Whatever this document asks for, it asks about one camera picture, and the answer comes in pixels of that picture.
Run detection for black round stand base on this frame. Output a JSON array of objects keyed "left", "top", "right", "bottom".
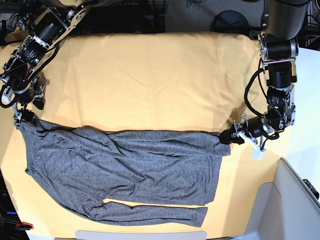
[{"left": 209, "top": 10, "right": 250, "bottom": 37}]

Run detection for white box bin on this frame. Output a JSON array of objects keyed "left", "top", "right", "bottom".
[{"left": 243, "top": 158, "right": 320, "bottom": 240}]

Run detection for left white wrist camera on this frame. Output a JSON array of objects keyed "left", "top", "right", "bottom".
[{"left": 251, "top": 149, "right": 266, "bottom": 160}]

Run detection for red clamp at left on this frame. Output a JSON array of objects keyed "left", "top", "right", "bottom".
[{"left": 14, "top": 222, "right": 34, "bottom": 231}]

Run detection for grey long-sleeve T-shirt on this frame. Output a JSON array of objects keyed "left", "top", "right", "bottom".
[{"left": 17, "top": 119, "right": 231, "bottom": 227}]

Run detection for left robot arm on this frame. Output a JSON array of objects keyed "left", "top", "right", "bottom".
[{"left": 219, "top": 0, "right": 310, "bottom": 150}]

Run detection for black remote control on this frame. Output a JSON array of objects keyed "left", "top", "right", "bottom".
[{"left": 303, "top": 179, "right": 320, "bottom": 200}]

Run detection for grey tray at bottom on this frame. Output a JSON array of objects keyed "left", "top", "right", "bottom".
[{"left": 75, "top": 230, "right": 207, "bottom": 240}]

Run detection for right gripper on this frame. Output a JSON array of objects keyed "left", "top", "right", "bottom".
[{"left": 0, "top": 81, "right": 46, "bottom": 125}]

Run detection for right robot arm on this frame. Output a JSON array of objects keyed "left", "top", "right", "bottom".
[{"left": 0, "top": 0, "right": 99, "bottom": 126}]

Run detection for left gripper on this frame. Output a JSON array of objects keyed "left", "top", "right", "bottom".
[{"left": 218, "top": 114, "right": 272, "bottom": 145}]

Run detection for yellow table cloth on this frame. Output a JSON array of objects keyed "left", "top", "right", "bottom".
[{"left": 0, "top": 31, "right": 297, "bottom": 238}]

